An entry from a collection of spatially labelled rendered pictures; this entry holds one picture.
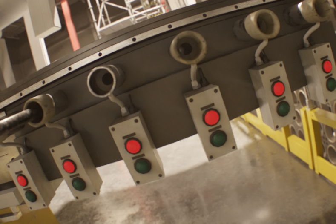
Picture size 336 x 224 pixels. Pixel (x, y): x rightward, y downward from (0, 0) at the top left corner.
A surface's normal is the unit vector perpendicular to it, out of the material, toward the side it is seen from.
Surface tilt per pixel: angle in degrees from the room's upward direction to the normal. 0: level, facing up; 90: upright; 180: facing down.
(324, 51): 90
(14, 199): 90
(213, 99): 90
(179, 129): 90
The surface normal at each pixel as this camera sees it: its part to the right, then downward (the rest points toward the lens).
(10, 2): 0.28, 0.71
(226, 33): 0.06, 0.12
